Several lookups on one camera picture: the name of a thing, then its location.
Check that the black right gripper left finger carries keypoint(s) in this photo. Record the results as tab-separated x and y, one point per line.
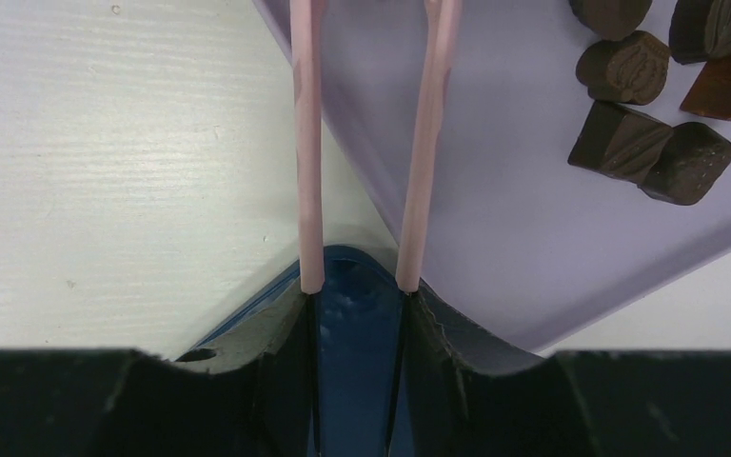
138	397

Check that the lilac plastic tray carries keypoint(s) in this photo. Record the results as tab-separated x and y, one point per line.
518	240

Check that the dark heart chocolate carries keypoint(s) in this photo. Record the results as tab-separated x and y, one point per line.
691	162

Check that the dark leaf oval chocolate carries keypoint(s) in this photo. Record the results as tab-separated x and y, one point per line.
700	31

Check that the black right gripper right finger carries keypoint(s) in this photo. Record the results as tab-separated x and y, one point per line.
561	403

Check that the dark blue box lid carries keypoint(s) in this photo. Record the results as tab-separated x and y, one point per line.
361	369

